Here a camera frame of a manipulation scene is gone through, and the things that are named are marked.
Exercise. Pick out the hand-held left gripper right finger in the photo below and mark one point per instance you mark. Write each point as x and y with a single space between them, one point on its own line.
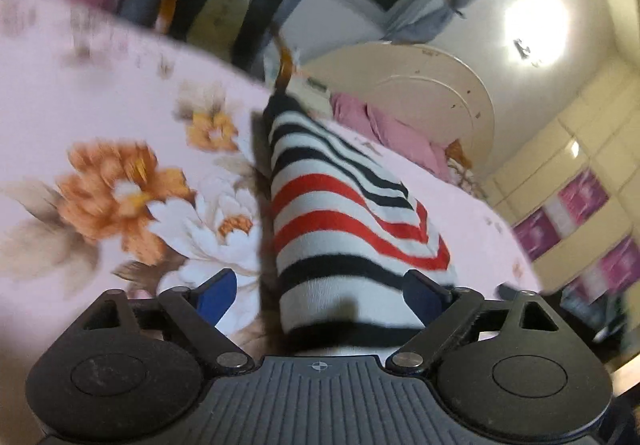
425 294

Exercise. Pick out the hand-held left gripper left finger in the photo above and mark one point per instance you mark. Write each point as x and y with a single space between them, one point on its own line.
217 294

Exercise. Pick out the black white red striped sweater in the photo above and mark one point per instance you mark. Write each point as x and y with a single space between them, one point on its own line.
325 225

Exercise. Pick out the orange floral pillow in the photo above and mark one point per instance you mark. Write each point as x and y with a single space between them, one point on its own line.
462 165

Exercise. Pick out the pink quilt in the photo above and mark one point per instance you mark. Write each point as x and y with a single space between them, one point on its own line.
390 130

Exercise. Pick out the cream wardrobe with purple panels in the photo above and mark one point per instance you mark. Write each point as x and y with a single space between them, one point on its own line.
550 160

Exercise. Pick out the cream round headboard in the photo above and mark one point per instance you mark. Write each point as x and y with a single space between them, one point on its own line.
425 90

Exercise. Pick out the cream nightstand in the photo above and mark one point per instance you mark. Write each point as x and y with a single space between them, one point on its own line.
306 90

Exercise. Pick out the pink floral bedsheet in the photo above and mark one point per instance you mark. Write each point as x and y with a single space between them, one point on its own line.
60 90

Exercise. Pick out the ceiling light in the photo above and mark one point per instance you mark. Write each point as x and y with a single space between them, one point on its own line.
535 20

